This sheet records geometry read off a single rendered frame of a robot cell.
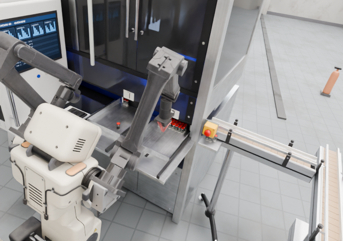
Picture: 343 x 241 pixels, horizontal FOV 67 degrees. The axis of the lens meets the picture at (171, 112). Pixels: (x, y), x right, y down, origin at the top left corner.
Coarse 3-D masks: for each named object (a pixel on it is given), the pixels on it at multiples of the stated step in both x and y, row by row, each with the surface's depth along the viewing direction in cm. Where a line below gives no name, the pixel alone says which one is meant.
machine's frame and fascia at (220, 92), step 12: (72, 0) 160; (264, 0) 196; (72, 12) 165; (72, 24) 169; (72, 36) 174; (252, 36) 207; (72, 48) 180; (96, 60) 173; (240, 60) 201; (132, 72) 163; (240, 72) 218; (228, 84) 188; (120, 96) 177; (192, 96) 149; (216, 96) 166; (180, 120) 162
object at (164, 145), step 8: (152, 120) 170; (152, 128) 169; (144, 136) 161; (152, 136) 162; (160, 136) 163; (168, 136) 164; (176, 136) 165; (184, 136) 166; (144, 144) 155; (152, 144) 155; (160, 144) 156; (168, 144) 157; (176, 144) 158; (152, 152) 148; (160, 152) 151; (168, 152) 152; (168, 160) 145
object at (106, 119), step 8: (112, 104) 183; (120, 104) 188; (96, 112) 170; (104, 112) 177; (112, 112) 178; (120, 112) 179; (128, 112) 181; (88, 120) 163; (96, 120) 168; (104, 120) 169; (112, 120) 170; (120, 120) 172; (128, 120) 173; (104, 128) 159; (112, 128) 164; (120, 128) 165; (128, 128) 162
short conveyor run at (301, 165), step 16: (224, 128) 165; (240, 128) 166; (224, 144) 167; (240, 144) 161; (256, 144) 160; (272, 144) 162; (288, 144) 159; (256, 160) 161; (272, 160) 155; (288, 160) 149; (304, 160) 148; (304, 176) 150
